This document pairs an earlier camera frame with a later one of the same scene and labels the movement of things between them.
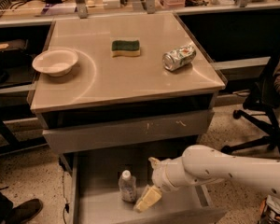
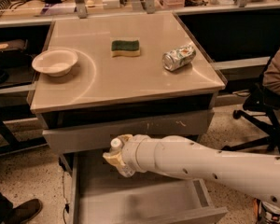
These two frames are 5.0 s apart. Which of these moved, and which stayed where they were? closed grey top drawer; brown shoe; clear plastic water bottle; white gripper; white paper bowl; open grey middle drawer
Moved: clear plastic water bottle; white gripper
Stayed: closed grey top drawer; white paper bowl; brown shoe; open grey middle drawer
